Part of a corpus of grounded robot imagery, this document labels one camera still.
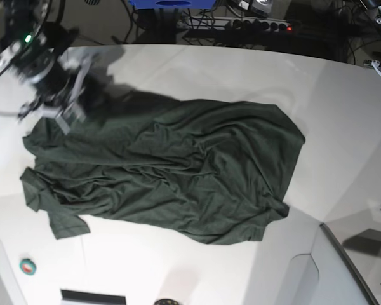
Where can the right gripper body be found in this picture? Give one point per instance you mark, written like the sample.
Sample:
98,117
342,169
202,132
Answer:
50,79

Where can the dark green t-shirt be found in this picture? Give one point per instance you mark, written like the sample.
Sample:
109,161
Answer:
216,172

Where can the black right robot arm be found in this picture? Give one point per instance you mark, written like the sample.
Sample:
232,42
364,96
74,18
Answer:
31,47

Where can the white power strip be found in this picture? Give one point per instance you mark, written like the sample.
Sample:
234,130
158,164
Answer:
221,24

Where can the green red emergency button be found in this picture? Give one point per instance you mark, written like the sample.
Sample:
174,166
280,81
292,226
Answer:
28,267

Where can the black round knob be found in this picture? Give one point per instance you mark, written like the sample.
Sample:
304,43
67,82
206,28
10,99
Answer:
166,301

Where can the grey monitor frame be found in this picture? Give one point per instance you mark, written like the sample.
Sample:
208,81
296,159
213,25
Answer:
360,282

